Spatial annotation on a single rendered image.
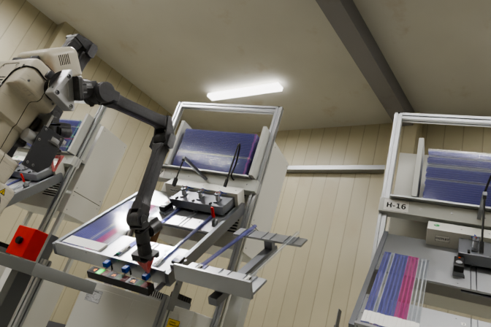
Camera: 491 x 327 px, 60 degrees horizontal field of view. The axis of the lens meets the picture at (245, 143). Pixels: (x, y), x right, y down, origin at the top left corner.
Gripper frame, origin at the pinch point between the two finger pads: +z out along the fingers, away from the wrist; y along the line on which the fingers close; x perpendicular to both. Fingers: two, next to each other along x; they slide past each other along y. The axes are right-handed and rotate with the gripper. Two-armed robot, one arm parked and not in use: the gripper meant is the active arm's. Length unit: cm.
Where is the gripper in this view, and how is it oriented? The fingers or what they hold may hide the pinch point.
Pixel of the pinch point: (147, 271)
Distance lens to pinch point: 192.4
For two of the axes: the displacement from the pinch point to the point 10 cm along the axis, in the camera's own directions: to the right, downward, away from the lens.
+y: -9.0, -0.8, 4.4
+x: -4.4, 3.1, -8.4
